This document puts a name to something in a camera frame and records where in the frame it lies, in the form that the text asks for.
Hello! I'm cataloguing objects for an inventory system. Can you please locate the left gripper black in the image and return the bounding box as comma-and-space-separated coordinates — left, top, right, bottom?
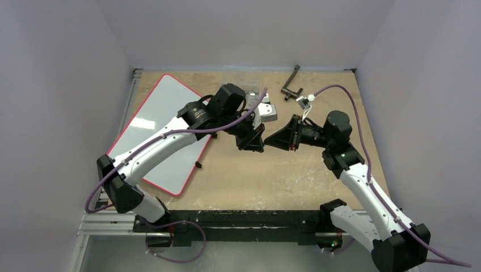
220, 111, 265, 152

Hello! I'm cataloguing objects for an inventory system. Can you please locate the whiteboard with red frame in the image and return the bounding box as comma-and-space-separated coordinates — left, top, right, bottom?
107, 74, 210, 196

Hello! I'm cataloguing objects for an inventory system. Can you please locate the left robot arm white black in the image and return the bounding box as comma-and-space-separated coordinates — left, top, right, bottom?
97, 83, 267, 232

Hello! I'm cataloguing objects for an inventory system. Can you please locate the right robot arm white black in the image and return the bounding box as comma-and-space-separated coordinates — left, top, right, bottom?
264, 110, 431, 271

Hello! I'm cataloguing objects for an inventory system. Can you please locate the clear plastic screw box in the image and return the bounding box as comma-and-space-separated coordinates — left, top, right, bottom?
221, 66, 262, 104

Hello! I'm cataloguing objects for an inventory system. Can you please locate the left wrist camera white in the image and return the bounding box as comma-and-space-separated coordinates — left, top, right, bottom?
258, 94, 278, 123

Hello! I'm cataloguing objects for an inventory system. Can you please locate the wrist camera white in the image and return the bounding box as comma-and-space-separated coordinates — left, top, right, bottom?
258, 94, 278, 123
296, 94, 315, 112

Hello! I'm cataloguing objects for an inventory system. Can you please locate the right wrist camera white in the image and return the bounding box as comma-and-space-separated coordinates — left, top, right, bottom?
296, 94, 315, 112

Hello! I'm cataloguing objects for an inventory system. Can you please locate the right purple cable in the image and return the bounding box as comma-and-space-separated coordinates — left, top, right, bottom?
311, 84, 472, 269

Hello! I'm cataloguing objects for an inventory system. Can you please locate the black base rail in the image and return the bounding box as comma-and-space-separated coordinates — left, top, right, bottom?
133, 210, 343, 248

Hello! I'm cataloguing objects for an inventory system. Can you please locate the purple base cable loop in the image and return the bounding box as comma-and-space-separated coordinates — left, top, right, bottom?
145, 220, 207, 264

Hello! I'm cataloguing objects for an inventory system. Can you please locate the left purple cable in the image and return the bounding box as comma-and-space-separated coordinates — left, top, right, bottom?
85, 87, 268, 214

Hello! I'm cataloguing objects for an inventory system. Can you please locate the aluminium frame rail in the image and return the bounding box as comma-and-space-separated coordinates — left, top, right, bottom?
67, 68, 147, 271

